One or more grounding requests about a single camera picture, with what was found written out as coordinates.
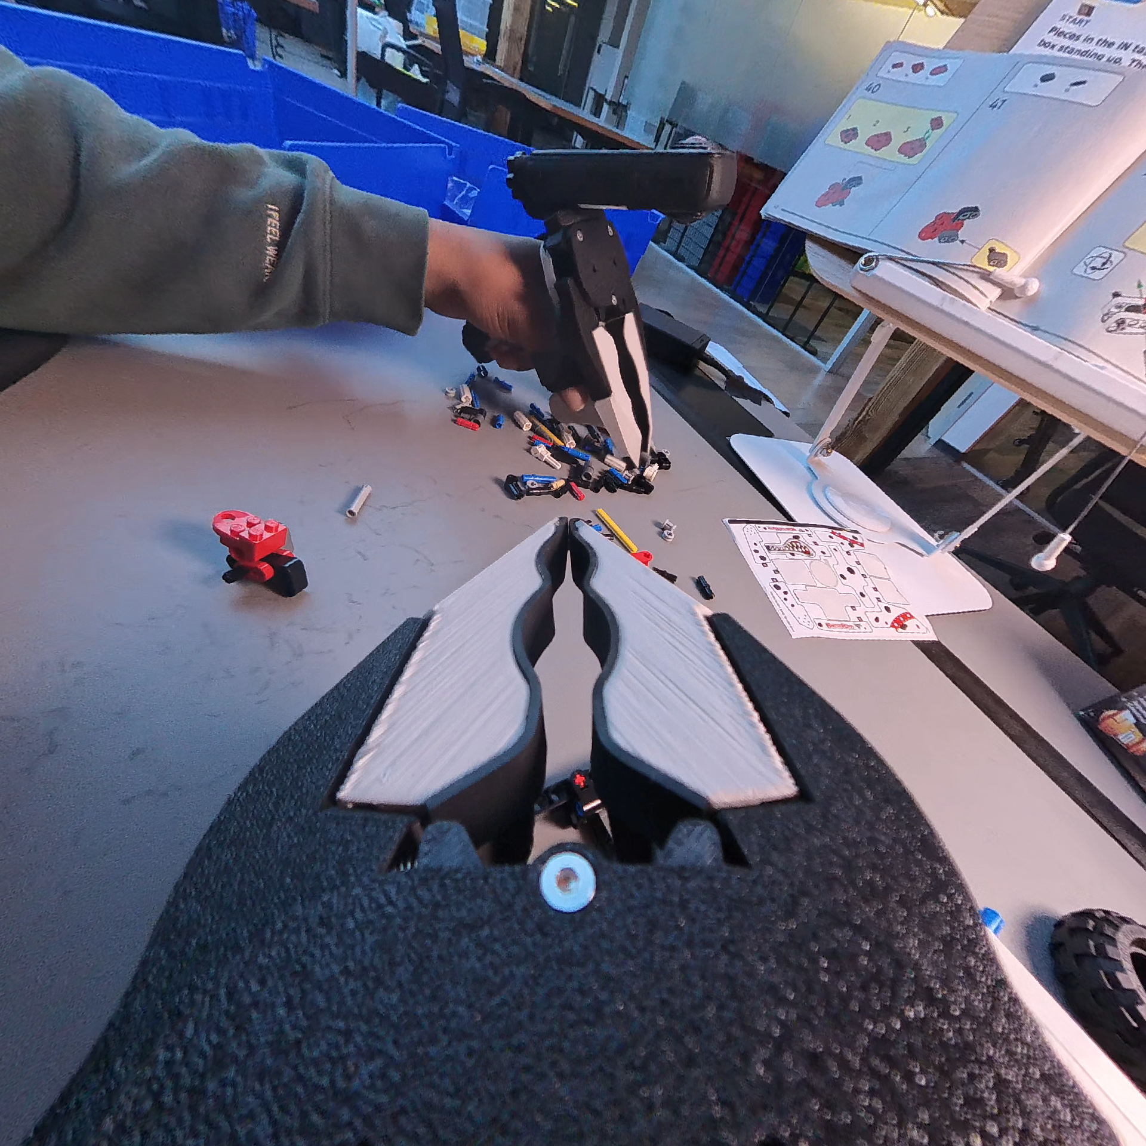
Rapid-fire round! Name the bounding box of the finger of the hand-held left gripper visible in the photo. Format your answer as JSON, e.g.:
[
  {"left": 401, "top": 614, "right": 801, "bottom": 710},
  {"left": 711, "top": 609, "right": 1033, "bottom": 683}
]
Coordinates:
[{"left": 573, "top": 319, "right": 659, "bottom": 479}]

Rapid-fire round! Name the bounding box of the thin white cable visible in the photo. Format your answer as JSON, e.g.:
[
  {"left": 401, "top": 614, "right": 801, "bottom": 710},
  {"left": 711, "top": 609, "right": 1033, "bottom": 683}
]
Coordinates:
[{"left": 1030, "top": 429, "right": 1146, "bottom": 574}]

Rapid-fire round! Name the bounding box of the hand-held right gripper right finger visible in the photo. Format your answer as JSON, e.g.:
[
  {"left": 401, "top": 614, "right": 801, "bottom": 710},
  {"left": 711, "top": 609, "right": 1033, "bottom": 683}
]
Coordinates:
[{"left": 572, "top": 526, "right": 799, "bottom": 828}]

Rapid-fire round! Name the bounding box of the red toy brick piece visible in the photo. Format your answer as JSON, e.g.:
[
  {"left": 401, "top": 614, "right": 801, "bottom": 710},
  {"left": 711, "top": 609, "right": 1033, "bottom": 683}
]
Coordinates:
[{"left": 211, "top": 510, "right": 310, "bottom": 597}]

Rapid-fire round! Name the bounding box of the pile of small toy bricks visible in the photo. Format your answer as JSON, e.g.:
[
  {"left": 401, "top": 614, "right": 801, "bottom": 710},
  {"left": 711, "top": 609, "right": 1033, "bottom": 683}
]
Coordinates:
[{"left": 445, "top": 367, "right": 718, "bottom": 601}]

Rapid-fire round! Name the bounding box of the black toy tyre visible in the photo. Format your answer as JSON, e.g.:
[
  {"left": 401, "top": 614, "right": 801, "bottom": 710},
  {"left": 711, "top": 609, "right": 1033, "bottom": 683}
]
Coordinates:
[{"left": 1048, "top": 910, "right": 1146, "bottom": 1061}]

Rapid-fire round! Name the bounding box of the printed instruction sheet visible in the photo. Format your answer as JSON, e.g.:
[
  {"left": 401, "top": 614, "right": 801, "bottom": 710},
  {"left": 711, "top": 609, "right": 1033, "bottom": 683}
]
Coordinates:
[{"left": 726, "top": 519, "right": 936, "bottom": 639}]

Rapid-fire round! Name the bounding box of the instruction booklet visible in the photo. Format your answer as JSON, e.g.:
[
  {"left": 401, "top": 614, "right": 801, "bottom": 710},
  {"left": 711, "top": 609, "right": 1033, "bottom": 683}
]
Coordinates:
[{"left": 761, "top": 0, "right": 1146, "bottom": 341}]

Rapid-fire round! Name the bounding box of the person's left hand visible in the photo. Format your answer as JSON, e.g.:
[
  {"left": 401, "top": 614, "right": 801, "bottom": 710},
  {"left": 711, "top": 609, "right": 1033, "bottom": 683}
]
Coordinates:
[{"left": 423, "top": 217, "right": 588, "bottom": 418}]

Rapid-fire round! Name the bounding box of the grey desk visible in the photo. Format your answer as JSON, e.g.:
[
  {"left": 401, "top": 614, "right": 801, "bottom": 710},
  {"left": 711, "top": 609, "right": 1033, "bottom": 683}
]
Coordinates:
[{"left": 0, "top": 242, "right": 1146, "bottom": 1146}]

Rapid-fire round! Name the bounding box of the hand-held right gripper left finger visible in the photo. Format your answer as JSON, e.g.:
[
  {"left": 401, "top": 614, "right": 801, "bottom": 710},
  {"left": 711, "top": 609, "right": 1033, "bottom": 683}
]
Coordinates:
[{"left": 337, "top": 521, "right": 576, "bottom": 830}]

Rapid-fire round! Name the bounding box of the white document stand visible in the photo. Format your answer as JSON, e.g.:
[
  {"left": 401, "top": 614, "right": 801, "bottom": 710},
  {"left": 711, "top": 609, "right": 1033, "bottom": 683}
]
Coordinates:
[{"left": 731, "top": 233, "right": 1146, "bottom": 619}]

